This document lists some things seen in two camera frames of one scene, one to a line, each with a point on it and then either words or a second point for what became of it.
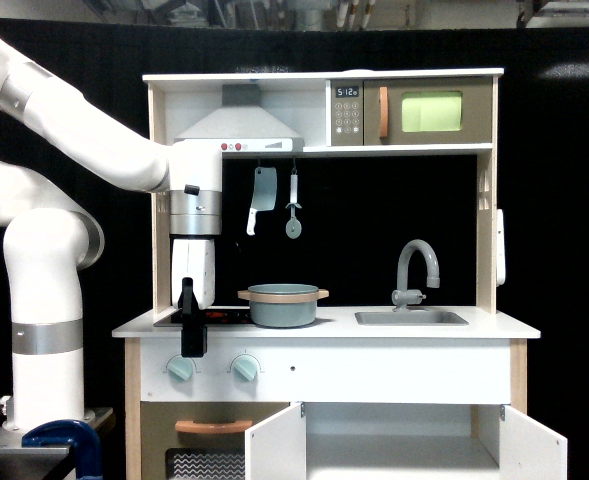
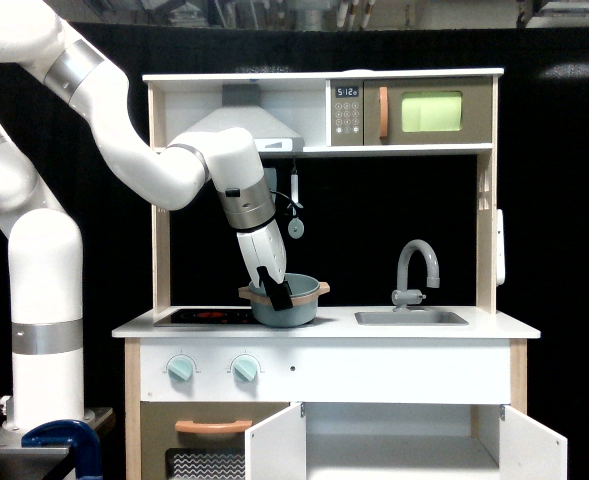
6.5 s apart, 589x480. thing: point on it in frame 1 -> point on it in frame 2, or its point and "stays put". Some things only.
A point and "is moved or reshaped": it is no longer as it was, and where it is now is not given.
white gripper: (193, 285) -> (265, 257)
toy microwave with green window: (411, 111) stays put
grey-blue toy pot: (283, 305) is moved or reshaped
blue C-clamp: (85, 444) stays put
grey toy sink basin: (392, 318) stays put
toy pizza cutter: (293, 226) stays put
